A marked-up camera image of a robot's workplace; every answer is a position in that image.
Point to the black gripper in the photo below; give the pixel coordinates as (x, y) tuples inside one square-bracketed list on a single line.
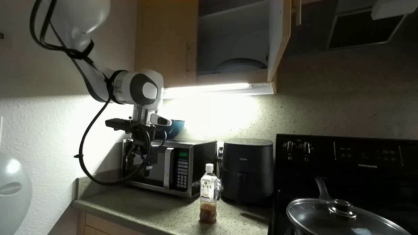
[(141, 134)]

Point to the clear bottle with brown tea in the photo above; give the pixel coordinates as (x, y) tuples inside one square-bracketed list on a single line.
[(210, 190)]

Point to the dark plate inside cupboard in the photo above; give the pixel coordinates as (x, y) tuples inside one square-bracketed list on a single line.
[(242, 65)]

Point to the dark blue bowl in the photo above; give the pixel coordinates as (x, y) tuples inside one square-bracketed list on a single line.
[(177, 128)]

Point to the stainless steel microwave oven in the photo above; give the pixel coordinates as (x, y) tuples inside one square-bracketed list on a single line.
[(188, 167)]

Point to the wooden base cabinet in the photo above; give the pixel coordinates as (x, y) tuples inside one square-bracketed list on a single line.
[(94, 223)]

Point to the under-cabinet light strip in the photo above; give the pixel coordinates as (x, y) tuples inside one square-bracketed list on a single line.
[(210, 88)]

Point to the black air fryer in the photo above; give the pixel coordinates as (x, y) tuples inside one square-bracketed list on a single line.
[(248, 169)]

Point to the black frying pan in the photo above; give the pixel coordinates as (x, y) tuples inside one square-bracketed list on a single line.
[(322, 186)]

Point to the black kitchen stove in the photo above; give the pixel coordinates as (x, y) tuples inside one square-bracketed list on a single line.
[(348, 160)]

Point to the glass pan lid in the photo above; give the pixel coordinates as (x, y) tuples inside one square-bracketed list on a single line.
[(348, 220)]

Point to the dark range hood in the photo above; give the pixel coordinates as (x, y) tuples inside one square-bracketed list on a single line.
[(348, 30)]

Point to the white overhead box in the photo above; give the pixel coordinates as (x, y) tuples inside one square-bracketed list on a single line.
[(394, 7)]

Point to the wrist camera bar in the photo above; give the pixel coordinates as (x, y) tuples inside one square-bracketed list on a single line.
[(118, 122)]

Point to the wooden wall cupboard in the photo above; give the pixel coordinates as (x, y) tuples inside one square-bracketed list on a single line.
[(168, 39)]

